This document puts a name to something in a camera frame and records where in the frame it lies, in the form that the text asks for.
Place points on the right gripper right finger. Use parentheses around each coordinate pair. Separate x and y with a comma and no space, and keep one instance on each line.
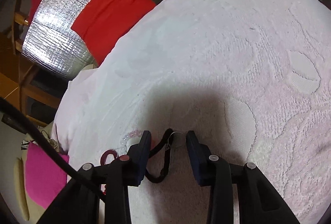
(198,153)

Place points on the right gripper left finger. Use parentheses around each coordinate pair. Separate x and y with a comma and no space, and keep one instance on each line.
(139,156)

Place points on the maroon bangle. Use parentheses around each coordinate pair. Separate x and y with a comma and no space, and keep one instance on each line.
(108,156)

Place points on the magenta pillow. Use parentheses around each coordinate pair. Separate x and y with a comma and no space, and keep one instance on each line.
(43,178)

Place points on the wooden cabinet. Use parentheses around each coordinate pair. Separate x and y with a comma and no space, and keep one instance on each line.
(35,92)

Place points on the beige sofa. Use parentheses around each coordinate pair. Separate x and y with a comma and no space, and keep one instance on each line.
(14,148)

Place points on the red pillow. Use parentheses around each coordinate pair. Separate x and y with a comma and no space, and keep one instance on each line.
(103,22)

